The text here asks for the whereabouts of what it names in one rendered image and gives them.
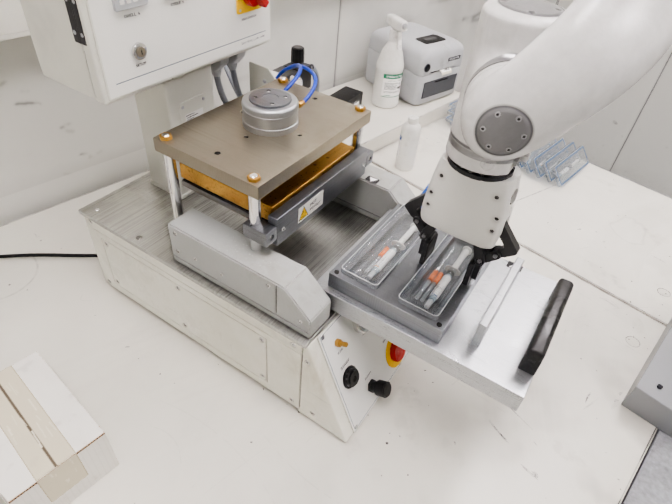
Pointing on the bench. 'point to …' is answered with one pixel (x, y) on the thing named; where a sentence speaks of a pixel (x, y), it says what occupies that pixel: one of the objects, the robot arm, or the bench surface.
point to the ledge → (389, 121)
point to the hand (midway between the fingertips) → (449, 259)
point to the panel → (339, 340)
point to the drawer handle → (546, 327)
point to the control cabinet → (150, 55)
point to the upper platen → (226, 196)
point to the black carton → (349, 95)
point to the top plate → (264, 134)
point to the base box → (225, 330)
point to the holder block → (387, 295)
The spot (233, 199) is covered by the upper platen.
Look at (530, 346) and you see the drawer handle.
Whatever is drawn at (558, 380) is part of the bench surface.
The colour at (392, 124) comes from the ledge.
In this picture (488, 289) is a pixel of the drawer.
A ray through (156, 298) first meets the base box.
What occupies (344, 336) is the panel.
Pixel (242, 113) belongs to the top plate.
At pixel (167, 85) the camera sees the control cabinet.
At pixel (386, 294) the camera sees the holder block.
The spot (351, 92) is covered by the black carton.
